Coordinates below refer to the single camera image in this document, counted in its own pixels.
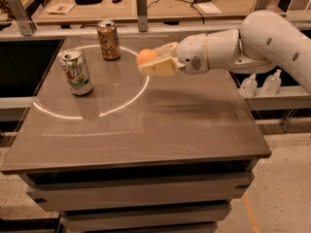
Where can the grey drawer cabinet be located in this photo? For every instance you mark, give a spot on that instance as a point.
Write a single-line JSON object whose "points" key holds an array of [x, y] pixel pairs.
{"points": [[180, 198]]}

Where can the orange fruit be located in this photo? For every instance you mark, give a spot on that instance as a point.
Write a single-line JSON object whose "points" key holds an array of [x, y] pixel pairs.
{"points": [[145, 56]]}

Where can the tan paper packet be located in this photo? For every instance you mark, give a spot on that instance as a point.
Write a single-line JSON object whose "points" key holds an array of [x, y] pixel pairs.
{"points": [[60, 9]]}

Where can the black flat object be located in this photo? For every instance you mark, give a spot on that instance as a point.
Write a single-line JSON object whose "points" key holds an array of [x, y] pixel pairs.
{"points": [[87, 2]]}

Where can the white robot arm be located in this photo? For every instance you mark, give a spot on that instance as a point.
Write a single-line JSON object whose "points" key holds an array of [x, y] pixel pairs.
{"points": [[263, 41]]}

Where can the grey metal bracket left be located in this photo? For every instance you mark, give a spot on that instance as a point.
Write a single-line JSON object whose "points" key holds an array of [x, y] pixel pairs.
{"points": [[25, 24]]}

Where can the white paper sheet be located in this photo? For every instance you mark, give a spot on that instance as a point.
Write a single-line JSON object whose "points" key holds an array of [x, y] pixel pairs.
{"points": [[209, 8]]}

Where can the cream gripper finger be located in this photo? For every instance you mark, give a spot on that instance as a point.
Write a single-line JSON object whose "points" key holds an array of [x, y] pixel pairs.
{"points": [[168, 49], [161, 67]]}

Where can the grey metal bracket middle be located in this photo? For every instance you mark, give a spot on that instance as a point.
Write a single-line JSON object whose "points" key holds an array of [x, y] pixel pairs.
{"points": [[142, 15]]}

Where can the brown gold soda can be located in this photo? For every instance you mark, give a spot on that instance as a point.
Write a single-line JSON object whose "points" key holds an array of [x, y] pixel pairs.
{"points": [[108, 39]]}

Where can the green white 7up can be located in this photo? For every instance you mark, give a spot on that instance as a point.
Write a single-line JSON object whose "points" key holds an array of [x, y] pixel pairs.
{"points": [[75, 68]]}

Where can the clear sanitizer bottle left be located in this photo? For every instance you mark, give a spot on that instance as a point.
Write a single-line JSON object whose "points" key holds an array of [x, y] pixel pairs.
{"points": [[249, 86]]}

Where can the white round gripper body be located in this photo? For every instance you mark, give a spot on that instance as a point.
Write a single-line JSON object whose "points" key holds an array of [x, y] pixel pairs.
{"points": [[190, 53]]}

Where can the clear sanitizer bottle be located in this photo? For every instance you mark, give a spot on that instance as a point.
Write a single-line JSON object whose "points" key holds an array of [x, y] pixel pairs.
{"points": [[249, 86], [272, 83]]}

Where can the clear sanitizer bottle right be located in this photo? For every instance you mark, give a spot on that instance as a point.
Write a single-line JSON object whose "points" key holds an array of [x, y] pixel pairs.
{"points": [[272, 83]]}

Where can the wooden background table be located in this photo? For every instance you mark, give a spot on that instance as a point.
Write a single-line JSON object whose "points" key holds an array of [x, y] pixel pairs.
{"points": [[158, 10]]}

